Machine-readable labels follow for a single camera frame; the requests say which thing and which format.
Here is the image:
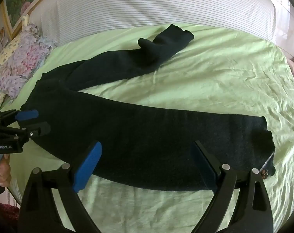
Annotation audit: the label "gold framed painting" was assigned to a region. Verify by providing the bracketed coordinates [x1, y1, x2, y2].
[2, 0, 67, 40]

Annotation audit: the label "black pants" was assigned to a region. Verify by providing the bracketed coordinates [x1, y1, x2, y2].
[20, 24, 277, 192]

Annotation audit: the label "green bed sheet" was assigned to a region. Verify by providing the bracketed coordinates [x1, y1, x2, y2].
[6, 24, 294, 233]

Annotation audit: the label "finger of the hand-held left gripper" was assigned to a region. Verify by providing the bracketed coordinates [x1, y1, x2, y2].
[0, 110, 39, 124]
[6, 122, 51, 139]

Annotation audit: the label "person's left hand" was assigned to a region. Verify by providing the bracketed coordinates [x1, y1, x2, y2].
[0, 155, 12, 188]

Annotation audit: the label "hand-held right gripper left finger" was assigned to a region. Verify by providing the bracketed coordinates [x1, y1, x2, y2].
[17, 141, 103, 233]

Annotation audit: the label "pink floral pillow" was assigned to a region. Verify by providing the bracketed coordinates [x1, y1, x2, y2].
[0, 24, 57, 100]

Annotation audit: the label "yellow floral pillow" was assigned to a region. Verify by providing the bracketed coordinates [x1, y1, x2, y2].
[0, 15, 32, 110]

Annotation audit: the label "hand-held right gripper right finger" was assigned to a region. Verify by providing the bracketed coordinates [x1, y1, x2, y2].
[191, 140, 275, 233]

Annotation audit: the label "white striped blanket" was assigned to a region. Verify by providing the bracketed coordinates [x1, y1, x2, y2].
[30, 0, 277, 48]

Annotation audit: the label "red rug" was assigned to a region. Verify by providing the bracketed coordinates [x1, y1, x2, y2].
[0, 203, 20, 226]

